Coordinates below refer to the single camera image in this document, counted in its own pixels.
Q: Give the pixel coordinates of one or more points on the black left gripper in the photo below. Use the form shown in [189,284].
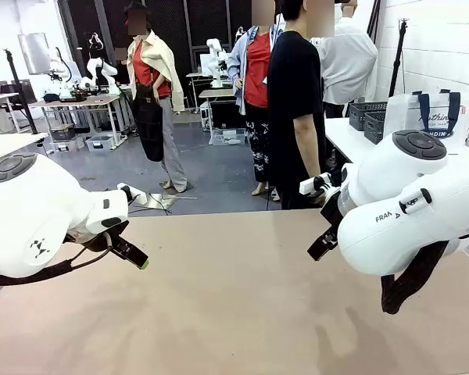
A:
[97,239]

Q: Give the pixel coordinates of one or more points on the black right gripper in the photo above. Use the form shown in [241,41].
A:
[331,213]

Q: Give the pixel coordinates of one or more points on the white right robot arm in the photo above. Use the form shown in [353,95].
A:
[410,203]

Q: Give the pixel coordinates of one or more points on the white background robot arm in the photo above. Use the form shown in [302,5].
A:
[99,70]
[217,58]

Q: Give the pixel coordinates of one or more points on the person's right forearm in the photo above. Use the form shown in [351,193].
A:
[306,148]

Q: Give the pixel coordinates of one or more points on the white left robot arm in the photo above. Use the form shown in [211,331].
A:
[43,211]

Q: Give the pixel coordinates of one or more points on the person's right hand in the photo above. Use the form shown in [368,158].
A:
[319,197]

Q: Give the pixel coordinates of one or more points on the white side table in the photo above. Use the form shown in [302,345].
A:
[344,136]

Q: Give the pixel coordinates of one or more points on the clear plastic storage bin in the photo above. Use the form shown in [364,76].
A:
[99,142]
[228,136]

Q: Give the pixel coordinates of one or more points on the person in black T-shirt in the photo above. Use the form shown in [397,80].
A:
[293,97]

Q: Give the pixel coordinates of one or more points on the wooden top workbench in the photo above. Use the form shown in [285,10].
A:
[78,105]

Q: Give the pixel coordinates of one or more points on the white table with pole leg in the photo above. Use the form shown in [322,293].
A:
[8,144]

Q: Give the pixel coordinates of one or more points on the mannequin with cream jacket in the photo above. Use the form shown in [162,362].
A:
[152,86]

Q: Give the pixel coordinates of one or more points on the person in red top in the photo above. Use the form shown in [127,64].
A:
[256,78]

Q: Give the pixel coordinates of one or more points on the person in white shirt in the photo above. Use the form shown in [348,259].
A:
[348,66]

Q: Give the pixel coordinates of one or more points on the black tripod stand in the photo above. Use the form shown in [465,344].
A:
[398,58]
[21,93]

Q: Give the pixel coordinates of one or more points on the grey panel on stand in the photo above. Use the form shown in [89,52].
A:
[34,52]

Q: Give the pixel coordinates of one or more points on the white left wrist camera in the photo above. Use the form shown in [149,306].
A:
[134,195]

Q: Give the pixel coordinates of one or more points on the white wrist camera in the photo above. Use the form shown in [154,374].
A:
[134,195]
[310,185]

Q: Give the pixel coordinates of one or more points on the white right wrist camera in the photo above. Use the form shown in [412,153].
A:
[310,185]

